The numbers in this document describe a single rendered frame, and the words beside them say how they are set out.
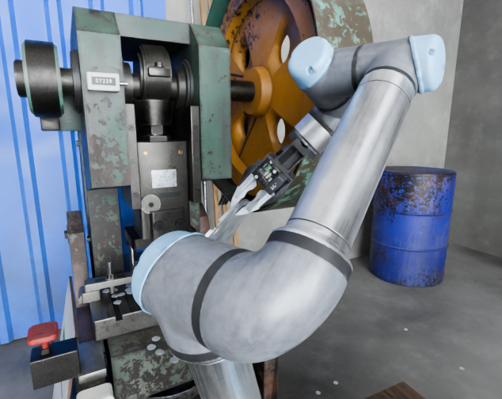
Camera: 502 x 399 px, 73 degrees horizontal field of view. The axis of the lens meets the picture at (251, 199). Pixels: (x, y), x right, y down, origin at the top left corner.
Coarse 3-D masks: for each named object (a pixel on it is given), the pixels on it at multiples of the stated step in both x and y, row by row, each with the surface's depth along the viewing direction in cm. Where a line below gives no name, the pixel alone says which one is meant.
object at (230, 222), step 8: (248, 200) 79; (232, 208) 70; (224, 216) 68; (232, 216) 73; (240, 216) 82; (224, 224) 71; (232, 224) 80; (240, 224) 91; (208, 232) 66; (216, 232) 70; (224, 232) 81; (232, 232) 88; (224, 240) 85
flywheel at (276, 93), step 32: (256, 0) 112; (288, 0) 93; (224, 32) 129; (256, 32) 116; (288, 32) 100; (256, 64) 118; (256, 96) 113; (288, 96) 103; (256, 128) 122; (288, 128) 105; (256, 160) 124; (256, 192) 120
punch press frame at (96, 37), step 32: (96, 32) 80; (128, 32) 90; (160, 32) 94; (192, 32) 95; (96, 64) 82; (192, 64) 97; (224, 64) 97; (96, 96) 83; (192, 96) 99; (224, 96) 98; (96, 128) 84; (224, 128) 100; (96, 160) 85; (128, 160) 89; (224, 160) 102; (96, 192) 114; (96, 224) 116; (192, 224) 133; (96, 256) 118; (128, 256) 152; (128, 352) 87; (128, 384) 89; (160, 384) 93
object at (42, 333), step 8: (32, 328) 78; (40, 328) 78; (48, 328) 78; (56, 328) 78; (32, 336) 75; (40, 336) 75; (48, 336) 75; (56, 336) 76; (32, 344) 74; (40, 344) 77; (48, 344) 78
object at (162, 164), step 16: (144, 144) 95; (160, 144) 97; (176, 144) 99; (144, 160) 95; (160, 160) 97; (176, 160) 100; (144, 176) 96; (160, 176) 98; (176, 176) 100; (144, 192) 97; (160, 192) 99; (176, 192) 101; (144, 208) 97; (160, 208) 100; (176, 208) 101; (144, 224) 99; (160, 224) 96; (176, 224) 100
